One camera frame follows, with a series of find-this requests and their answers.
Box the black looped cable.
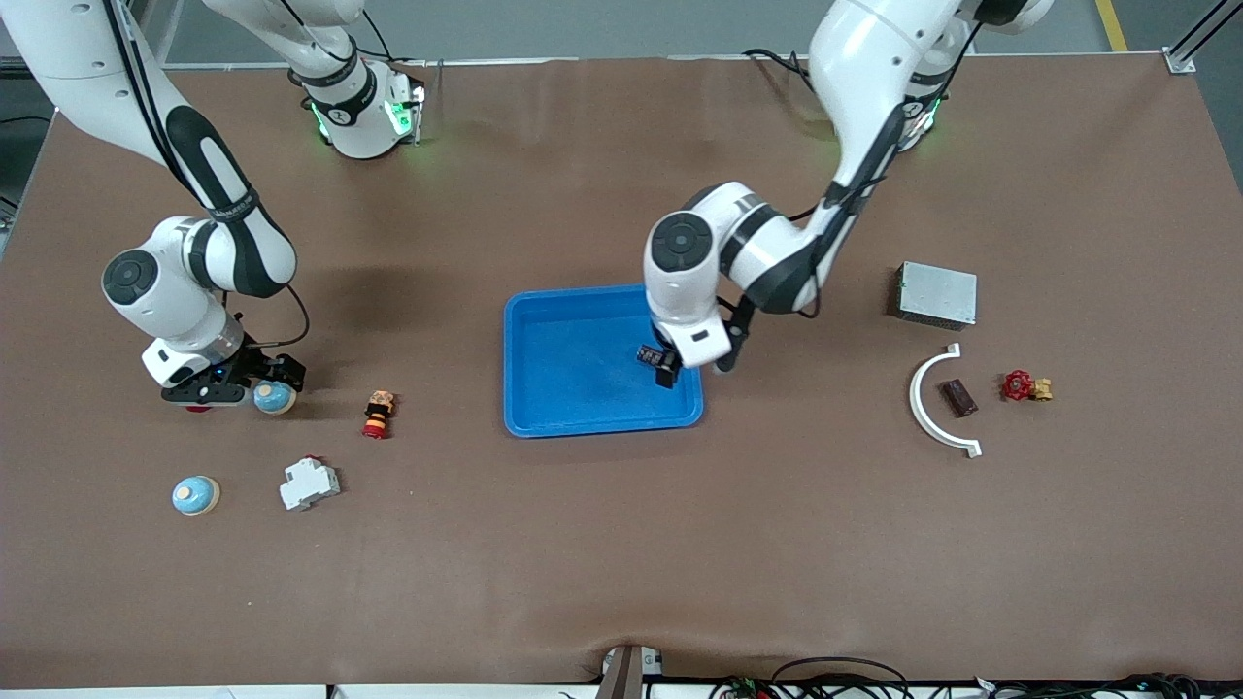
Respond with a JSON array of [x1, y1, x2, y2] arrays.
[[772, 657, 914, 699]]

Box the grey metal power supply box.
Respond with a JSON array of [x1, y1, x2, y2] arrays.
[[895, 261, 979, 331]]

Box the small metal table bracket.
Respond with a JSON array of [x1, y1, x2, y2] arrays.
[[597, 646, 664, 699]]

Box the aluminium frame profile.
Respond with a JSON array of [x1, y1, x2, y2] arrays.
[[1165, 0, 1243, 75]]

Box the red yellow emergency stop button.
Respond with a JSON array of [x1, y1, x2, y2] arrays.
[[361, 390, 397, 440]]

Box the blue plastic tray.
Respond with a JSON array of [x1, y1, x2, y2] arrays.
[[502, 283, 705, 440]]

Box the white circuit breaker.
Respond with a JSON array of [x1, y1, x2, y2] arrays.
[[279, 455, 342, 513]]

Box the red handwheel brass valve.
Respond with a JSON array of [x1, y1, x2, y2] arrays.
[[1001, 369, 1055, 403]]

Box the white curved plastic arc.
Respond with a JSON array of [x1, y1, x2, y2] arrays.
[[908, 343, 983, 459]]

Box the black cable bundle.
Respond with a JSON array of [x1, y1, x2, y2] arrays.
[[971, 673, 1243, 699]]

